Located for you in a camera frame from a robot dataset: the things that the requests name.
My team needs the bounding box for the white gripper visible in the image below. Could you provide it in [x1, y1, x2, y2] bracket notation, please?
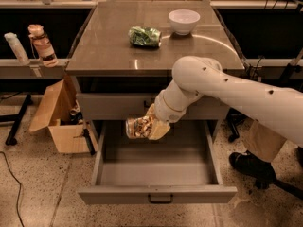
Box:
[145, 91, 186, 140]

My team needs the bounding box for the crushed orange can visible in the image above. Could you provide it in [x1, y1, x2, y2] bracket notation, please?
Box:
[126, 116, 154, 139]

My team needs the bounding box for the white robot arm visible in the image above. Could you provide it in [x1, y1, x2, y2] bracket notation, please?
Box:
[146, 56, 303, 146]

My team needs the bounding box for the open grey middle drawer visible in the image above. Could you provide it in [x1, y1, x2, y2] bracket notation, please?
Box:
[79, 120, 237, 204]

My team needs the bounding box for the closed grey top drawer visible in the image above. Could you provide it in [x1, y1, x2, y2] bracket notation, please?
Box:
[76, 93, 229, 120]

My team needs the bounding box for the grey drawer cabinet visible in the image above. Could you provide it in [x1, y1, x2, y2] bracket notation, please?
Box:
[64, 0, 245, 144]

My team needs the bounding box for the crushed green can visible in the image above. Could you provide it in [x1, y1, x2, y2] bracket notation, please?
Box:
[128, 26, 162, 47]

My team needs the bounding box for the black chair base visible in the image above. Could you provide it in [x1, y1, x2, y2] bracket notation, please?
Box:
[226, 108, 247, 142]

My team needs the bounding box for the wooden box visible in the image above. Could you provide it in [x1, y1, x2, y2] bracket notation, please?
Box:
[29, 77, 98, 155]

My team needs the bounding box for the white bowl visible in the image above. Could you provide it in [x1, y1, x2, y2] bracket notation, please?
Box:
[169, 9, 201, 35]

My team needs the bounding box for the black shoe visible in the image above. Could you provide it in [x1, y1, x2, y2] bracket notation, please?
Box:
[229, 151, 276, 184]

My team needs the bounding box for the pink labelled bottle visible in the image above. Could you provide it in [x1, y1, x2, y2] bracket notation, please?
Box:
[27, 24, 58, 67]

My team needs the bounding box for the black stand leg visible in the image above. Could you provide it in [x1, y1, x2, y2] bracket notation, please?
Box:
[0, 95, 32, 146]

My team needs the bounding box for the white bottle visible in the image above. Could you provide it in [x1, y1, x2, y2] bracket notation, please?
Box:
[4, 32, 30, 65]

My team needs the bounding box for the black floor cable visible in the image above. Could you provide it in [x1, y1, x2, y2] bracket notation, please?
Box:
[0, 150, 26, 227]

